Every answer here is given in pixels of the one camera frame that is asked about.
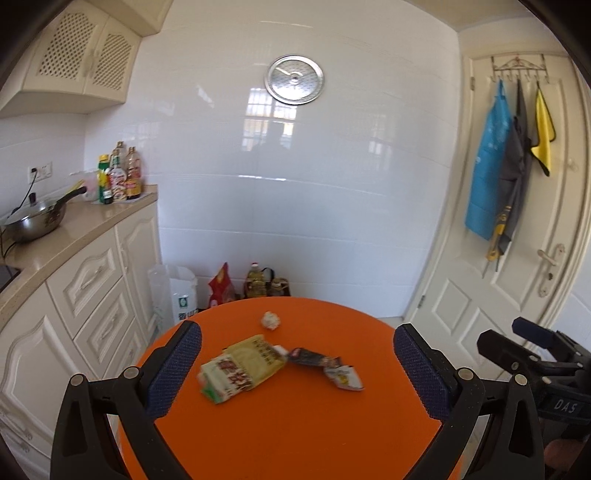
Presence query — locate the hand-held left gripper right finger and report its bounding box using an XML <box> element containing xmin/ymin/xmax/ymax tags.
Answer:
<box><xmin>393</xmin><ymin>322</ymin><xmax>546</xmax><ymax>480</ymax></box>

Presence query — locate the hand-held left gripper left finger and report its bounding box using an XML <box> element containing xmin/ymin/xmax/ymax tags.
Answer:
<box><xmin>50</xmin><ymin>320</ymin><xmax>203</xmax><ymax>480</ymax></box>

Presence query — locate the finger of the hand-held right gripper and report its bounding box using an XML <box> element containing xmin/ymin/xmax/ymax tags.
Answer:
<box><xmin>511</xmin><ymin>317</ymin><xmax>591</xmax><ymax>366</ymax></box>
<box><xmin>476</xmin><ymin>329</ymin><xmax>591</xmax><ymax>386</ymax></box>

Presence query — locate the person's right hand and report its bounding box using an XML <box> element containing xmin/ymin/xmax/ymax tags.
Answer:
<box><xmin>544</xmin><ymin>438</ymin><xmax>587</xmax><ymax>470</ymax></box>

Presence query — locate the white panelled door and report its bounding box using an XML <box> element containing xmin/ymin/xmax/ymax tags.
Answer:
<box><xmin>405</xmin><ymin>48</ymin><xmax>585</xmax><ymax>372</ymax></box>

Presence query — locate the white plastic bag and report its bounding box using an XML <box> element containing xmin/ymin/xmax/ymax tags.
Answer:
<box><xmin>147</xmin><ymin>264</ymin><xmax>199</xmax><ymax>336</ymax></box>

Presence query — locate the white yellow snack wrapper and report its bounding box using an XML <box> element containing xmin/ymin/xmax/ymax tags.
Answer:
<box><xmin>322</xmin><ymin>363</ymin><xmax>365</xmax><ymax>392</ymax></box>

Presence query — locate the yellow green snack packet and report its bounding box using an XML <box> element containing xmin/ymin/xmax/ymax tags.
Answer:
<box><xmin>223</xmin><ymin>334</ymin><xmax>288</xmax><ymax>389</ymax></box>

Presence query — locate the red packet bag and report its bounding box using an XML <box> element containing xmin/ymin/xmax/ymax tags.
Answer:
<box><xmin>207</xmin><ymin>261</ymin><xmax>235</xmax><ymax>309</ymax></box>

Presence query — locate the yellow cooking oil bottle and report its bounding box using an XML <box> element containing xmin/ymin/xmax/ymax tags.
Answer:
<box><xmin>244</xmin><ymin>263</ymin><xmax>273</xmax><ymax>299</ymax></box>

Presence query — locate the cream kitchen counter cabinet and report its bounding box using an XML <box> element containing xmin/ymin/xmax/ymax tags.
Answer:
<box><xmin>0</xmin><ymin>184</ymin><xmax>161</xmax><ymax>467</ymax></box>

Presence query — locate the orange round table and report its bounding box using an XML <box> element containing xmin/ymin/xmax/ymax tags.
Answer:
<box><xmin>117</xmin><ymin>296</ymin><xmax>465</xmax><ymax>480</ymax></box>

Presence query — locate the grey apron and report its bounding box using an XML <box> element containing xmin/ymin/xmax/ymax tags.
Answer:
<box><xmin>485</xmin><ymin>78</ymin><xmax>533</xmax><ymax>262</ymax></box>

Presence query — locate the blue apron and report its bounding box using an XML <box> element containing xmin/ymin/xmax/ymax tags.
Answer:
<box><xmin>464</xmin><ymin>78</ymin><xmax>513</xmax><ymax>241</ymax></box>

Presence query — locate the black induction cooktop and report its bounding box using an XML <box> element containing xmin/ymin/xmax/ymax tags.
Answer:
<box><xmin>0</xmin><ymin>265</ymin><xmax>22</xmax><ymax>294</ymax></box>

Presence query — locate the dark brown sauce bottle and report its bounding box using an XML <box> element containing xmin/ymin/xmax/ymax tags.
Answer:
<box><xmin>125</xmin><ymin>146</ymin><xmax>143</xmax><ymax>200</ymax></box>

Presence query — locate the yellow cloth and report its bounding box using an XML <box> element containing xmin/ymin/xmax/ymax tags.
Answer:
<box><xmin>529</xmin><ymin>87</ymin><xmax>557</xmax><ymax>177</ymax></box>

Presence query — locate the clear plastic container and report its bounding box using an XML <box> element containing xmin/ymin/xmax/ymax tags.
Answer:
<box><xmin>69</xmin><ymin>170</ymin><xmax>100</xmax><ymax>203</ymax></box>

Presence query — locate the steel wok with lid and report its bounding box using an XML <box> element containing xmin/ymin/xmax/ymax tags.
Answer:
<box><xmin>3</xmin><ymin>186</ymin><xmax>88</xmax><ymax>244</ymax></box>

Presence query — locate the green capped bottle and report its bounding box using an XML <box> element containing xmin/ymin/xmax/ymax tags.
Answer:
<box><xmin>97</xmin><ymin>154</ymin><xmax>114</xmax><ymax>205</ymax></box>

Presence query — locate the metal door hook rack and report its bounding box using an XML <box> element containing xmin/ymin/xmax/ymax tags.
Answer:
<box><xmin>489</xmin><ymin>54</ymin><xmax>552</xmax><ymax>85</ymax></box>

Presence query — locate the round metal lid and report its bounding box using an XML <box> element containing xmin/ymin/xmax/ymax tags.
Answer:
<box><xmin>263</xmin><ymin>54</ymin><xmax>325</xmax><ymax>106</ymax></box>

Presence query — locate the cream upper cabinet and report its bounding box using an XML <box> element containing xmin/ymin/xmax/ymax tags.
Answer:
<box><xmin>0</xmin><ymin>0</ymin><xmax>175</xmax><ymax>117</ymax></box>

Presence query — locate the metal door handle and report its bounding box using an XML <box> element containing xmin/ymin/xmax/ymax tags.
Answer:
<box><xmin>536</xmin><ymin>243</ymin><xmax>567</xmax><ymax>298</ymax></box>

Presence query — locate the black power cable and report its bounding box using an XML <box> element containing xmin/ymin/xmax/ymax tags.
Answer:
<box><xmin>0</xmin><ymin>168</ymin><xmax>38</xmax><ymax>258</ymax></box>

